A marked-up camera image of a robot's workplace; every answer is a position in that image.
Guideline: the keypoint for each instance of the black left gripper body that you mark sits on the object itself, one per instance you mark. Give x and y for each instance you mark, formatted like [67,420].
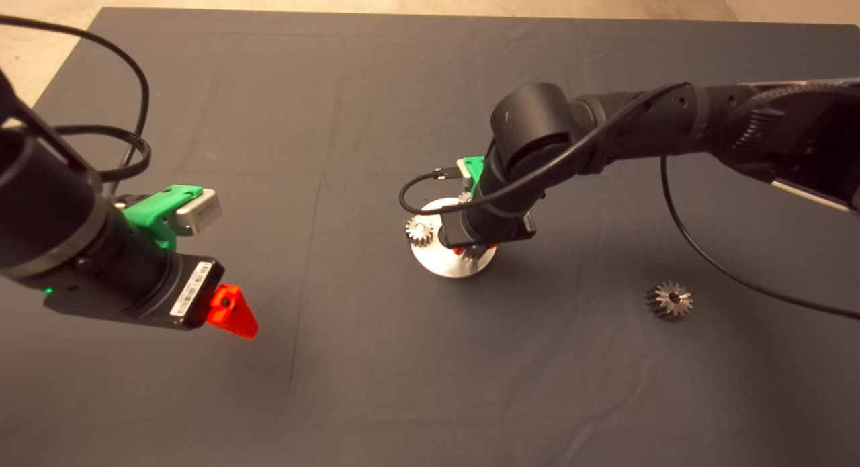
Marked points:
[198,292]

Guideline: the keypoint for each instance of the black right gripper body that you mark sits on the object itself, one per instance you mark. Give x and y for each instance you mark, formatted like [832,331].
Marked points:
[450,233]

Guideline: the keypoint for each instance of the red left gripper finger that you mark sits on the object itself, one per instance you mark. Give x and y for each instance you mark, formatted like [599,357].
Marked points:
[234,314]

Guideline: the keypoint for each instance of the small dark steel gear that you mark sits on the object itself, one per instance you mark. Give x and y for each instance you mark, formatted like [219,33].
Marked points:
[476,255]

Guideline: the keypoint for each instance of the large steel gear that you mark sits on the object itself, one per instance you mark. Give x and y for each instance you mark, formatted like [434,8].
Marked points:
[662,309]

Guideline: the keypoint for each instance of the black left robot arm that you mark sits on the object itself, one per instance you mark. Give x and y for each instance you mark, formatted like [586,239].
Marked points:
[40,205]

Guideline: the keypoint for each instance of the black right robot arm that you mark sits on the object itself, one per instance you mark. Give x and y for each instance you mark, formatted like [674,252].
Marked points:
[537,117]

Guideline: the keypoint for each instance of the round metal plate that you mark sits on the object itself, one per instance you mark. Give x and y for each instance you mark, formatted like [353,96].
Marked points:
[437,259]

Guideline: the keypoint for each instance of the dark grey table cloth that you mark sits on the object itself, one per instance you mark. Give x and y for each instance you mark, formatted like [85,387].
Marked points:
[403,386]

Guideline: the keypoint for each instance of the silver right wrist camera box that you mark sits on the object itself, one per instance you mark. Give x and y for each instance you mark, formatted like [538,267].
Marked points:
[463,170]

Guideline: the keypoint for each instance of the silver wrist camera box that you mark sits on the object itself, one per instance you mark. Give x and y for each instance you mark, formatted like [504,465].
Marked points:
[463,170]
[201,213]

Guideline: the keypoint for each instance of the green right camera mount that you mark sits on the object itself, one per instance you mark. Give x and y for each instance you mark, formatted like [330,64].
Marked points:
[476,168]

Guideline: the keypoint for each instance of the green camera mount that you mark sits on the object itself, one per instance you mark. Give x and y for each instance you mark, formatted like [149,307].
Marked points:
[158,211]
[476,168]

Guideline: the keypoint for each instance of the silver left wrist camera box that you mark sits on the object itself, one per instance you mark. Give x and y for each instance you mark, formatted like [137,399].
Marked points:
[201,213]

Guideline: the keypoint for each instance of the green left camera mount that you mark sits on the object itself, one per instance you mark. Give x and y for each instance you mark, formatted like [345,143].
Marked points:
[158,211]

